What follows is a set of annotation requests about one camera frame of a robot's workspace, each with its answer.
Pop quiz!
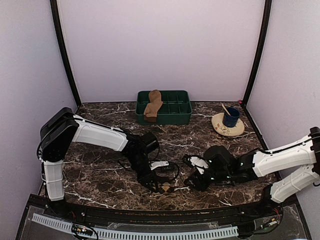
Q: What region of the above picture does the black right frame post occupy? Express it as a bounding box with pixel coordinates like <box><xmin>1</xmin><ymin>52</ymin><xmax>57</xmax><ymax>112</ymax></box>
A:
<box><xmin>242</xmin><ymin>0</ymin><xmax>273</xmax><ymax>108</ymax></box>

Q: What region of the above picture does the wooden spoon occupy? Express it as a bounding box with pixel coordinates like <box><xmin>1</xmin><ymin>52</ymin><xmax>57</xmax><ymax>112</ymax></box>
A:
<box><xmin>221</xmin><ymin>103</ymin><xmax>231</xmax><ymax>116</ymax></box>

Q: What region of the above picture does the small circuit board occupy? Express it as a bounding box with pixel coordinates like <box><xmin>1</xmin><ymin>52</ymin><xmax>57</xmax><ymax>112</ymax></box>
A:
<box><xmin>71</xmin><ymin>224</ymin><xmax>94</xmax><ymax>237</ymax></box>

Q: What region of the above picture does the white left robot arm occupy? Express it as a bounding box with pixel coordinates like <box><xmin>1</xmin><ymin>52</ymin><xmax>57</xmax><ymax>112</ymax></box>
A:
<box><xmin>36</xmin><ymin>107</ymin><xmax>159</xmax><ymax>218</ymax></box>

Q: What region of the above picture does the black left frame post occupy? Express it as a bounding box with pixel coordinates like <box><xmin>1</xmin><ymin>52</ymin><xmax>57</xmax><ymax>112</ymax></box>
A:
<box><xmin>49</xmin><ymin>0</ymin><xmax>82</xmax><ymax>108</ymax></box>

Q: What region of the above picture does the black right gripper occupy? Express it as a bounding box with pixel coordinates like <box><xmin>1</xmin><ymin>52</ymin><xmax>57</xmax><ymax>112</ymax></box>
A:
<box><xmin>184</xmin><ymin>166</ymin><xmax>231</xmax><ymax>192</ymax></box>

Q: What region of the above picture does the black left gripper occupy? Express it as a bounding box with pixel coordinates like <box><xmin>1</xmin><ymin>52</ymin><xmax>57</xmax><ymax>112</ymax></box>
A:
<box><xmin>126</xmin><ymin>153</ymin><xmax>159</xmax><ymax>193</ymax></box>

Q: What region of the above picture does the black frame post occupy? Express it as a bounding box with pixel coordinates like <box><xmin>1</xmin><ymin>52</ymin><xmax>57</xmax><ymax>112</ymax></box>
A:
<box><xmin>242</xmin><ymin>0</ymin><xmax>273</xmax><ymax>108</ymax></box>
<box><xmin>49</xmin><ymin>0</ymin><xmax>82</xmax><ymax>108</ymax></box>

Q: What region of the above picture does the dark blue mug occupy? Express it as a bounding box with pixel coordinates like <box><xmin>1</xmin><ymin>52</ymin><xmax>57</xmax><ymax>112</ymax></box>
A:
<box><xmin>222</xmin><ymin>107</ymin><xmax>241</xmax><ymax>128</ymax></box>

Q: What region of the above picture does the black front table rail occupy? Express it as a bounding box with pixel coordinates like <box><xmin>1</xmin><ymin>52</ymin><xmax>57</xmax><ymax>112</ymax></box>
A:
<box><xmin>57</xmin><ymin>202</ymin><xmax>277</xmax><ymax>225</ymax></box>

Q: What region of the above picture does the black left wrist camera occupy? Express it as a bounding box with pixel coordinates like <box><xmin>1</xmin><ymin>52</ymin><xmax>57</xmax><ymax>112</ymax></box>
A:
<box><xmin>141</xmin><ymin>132</ymin><xmax>177</xmax><ymax>173</ymax></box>

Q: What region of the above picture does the cream floral plate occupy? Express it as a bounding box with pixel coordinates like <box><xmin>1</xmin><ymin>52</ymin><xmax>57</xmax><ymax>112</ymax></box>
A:
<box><xmin>211</xmin><ymin>112</ymin><xmax>245</xmax><ymax>137</ymax></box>

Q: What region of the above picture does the white slotted cable duct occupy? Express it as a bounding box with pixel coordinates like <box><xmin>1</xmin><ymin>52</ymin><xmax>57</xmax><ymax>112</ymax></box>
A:
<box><xmin>31</xmin><ymin>213</ymin><xmax>239</xmax><ymax>240</ymax></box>

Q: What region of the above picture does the green compartment tray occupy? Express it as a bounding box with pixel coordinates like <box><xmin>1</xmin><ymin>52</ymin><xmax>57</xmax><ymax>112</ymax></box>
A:
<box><xmin>135</xmin><ymin>90</ymin><xmax>192</xmax><ymax>125</ymax></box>

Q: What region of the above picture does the brown argyle sock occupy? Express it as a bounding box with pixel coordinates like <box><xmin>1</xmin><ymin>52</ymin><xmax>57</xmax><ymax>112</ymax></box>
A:
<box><xmin>159</xmin><ymin>182</ymin><xmax>175</xmax><ymax>195</ymax></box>

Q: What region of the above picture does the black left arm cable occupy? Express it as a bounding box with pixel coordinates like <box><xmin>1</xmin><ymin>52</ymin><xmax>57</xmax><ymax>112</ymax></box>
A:
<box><xmin>117</xmin><ymin>139</ymin><xmax>181</xmax><ymax>187</ymax></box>

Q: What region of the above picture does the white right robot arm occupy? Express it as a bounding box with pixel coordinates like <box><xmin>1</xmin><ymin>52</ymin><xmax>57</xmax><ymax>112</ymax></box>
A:
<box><xmin>182</xmin><ymin>127</ymin><xmax>320</xmax><ymax>217</ymax></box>

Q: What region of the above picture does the tan brown sock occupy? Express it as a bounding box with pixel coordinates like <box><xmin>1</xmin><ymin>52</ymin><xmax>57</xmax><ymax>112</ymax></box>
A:
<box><xmin>144</xmin><ymin>90</ymin><xmax>163</xmax><ymax>123</ymax></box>

